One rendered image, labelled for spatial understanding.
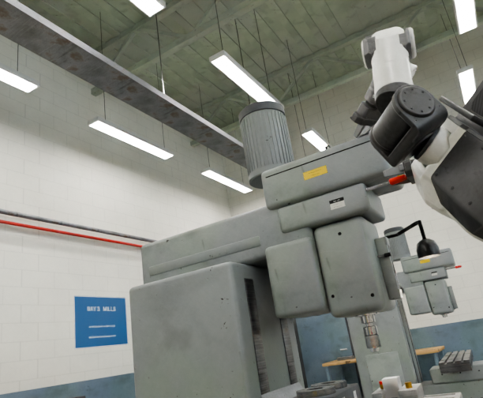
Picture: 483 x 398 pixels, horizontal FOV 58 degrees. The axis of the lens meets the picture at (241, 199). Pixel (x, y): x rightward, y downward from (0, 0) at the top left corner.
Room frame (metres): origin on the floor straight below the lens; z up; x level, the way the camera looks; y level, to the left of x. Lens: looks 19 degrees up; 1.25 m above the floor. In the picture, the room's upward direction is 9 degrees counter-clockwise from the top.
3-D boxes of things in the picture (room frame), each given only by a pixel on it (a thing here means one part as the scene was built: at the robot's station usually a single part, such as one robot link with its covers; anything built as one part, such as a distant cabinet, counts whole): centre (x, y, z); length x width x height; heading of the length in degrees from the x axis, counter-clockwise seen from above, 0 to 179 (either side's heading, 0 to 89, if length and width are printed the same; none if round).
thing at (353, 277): (1.56, -0.36, 1.47); 0.21 x 0.19 x 0.32; 152
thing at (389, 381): (1.66, -0.42, 1.06); 0.06 x 0.05 x 0.06; 155
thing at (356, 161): (1.56, -0.35, 1.81); 0.47 x 0.26 x 0.16; 62
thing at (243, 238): (1.79, 0.08, 1.66); 0.80 x 0.23 x 0.20; 62
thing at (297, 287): (1.65, -0.19, 1.47); 0.24 x 0.19 x 0.26; 152
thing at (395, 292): (1.51, -0.46, 1.45); 0.04 x 0.04 x 0.21; 62
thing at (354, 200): (1.58, -0.33, 1.68); 0.34 x 0.24 x 0.10; 62
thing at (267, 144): (1.67, -0.14, 2.05); 0.20 x 0.20 x 0.32
